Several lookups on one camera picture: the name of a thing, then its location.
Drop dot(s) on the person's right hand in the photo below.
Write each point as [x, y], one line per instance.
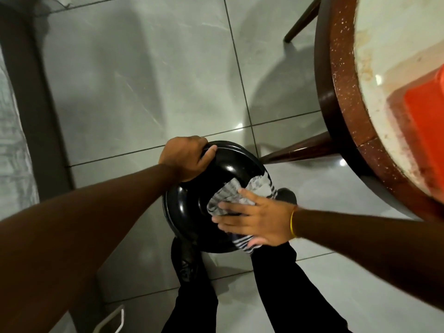
[267, 221]

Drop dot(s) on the person's left hand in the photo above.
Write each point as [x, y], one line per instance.
[182, 156]

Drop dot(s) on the person's right thumb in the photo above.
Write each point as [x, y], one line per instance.
[256, 242]

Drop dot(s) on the person's right little finger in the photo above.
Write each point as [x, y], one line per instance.
[247, 196]

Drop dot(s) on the person's right middle finger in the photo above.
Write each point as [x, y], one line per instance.
[230, 218]

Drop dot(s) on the person's left thumb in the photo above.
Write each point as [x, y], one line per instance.
[208, 154]

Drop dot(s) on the grey striped cloth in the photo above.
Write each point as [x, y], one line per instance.
[229, 195]

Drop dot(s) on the black round pan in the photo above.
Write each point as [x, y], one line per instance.
[194, 208]

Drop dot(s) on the person's right forearm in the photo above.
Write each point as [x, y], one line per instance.
[364, 239]

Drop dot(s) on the person's left forearm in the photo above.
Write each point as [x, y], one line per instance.
[79, 232]

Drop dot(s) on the person's right black shoe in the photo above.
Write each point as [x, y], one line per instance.
[287, 196]

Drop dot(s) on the person's black shoe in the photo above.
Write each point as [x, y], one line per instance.
[287, 196]
[185, 260]

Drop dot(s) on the yellow wrist band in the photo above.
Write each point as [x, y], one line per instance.
[292, 223]

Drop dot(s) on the person's right leg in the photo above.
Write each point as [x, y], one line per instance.
[288, 294]

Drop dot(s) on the person's leg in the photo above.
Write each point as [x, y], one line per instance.
[194, 305]
[288, 294]

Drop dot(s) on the person's left black shoe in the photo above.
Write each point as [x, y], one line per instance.
[185, 260]

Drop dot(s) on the person's left leg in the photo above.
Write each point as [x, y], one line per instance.
[194, 305]

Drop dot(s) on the round wooden table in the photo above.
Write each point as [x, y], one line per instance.
[347, 100]

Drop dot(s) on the orange box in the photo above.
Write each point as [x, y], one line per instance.
[423, 121]

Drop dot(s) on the grey textured fabric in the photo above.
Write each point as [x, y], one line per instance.
[14, 145]

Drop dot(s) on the dark wooden frame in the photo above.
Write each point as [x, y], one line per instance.
[38, 100]

